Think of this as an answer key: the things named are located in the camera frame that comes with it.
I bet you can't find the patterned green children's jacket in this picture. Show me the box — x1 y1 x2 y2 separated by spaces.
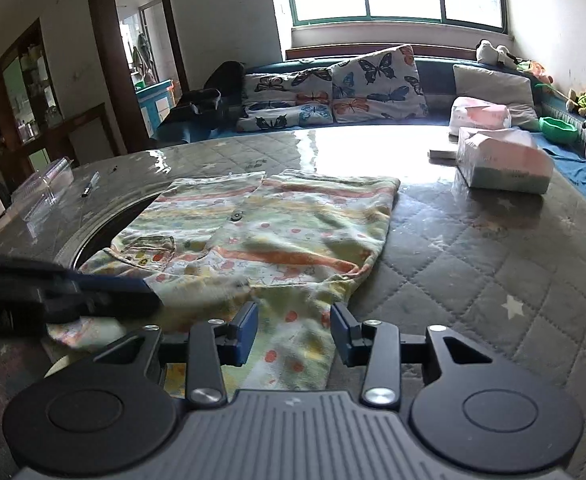
46 169 402 396

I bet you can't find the black clothes pile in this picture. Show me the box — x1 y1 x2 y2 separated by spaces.
159 61 245 128

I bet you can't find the clear plastic box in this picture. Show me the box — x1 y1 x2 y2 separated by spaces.
8 157 74 222

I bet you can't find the black pen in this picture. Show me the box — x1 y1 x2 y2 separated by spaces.
81 171 100 198

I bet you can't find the grey quilted star table mat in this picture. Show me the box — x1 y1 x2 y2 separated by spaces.
0 126 586 479

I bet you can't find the dark wooden display cabinet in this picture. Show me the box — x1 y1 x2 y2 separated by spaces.
0 22 122 200

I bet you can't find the blue white cabinet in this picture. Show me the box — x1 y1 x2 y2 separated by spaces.
136 79 176 138

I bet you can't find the small flat grey box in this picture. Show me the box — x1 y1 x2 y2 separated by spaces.
428 148 457 160

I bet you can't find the front pink tissue pack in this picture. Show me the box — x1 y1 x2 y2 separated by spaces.
457 127 554 195

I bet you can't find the pink tissue pack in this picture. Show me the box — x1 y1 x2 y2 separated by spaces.
449 96 511 136
457 127 554 195

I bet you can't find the rear pink tissue pack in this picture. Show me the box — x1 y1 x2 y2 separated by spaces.
449 96 511 136

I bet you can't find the flat butterfly pillow stack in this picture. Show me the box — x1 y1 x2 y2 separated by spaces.
236 68 334 132

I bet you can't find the large butterfly pillow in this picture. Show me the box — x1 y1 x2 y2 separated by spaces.
330 44 428 124

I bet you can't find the blue sofa bench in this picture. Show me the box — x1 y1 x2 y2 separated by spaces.
150 56 586 212

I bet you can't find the green plastic bowl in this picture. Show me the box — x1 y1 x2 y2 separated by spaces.
538 117 578 145

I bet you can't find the grey plain cushion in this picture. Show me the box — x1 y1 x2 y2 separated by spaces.
453 64 539 131

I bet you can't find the white plush toy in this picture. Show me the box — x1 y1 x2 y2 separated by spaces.
475 39 520 70

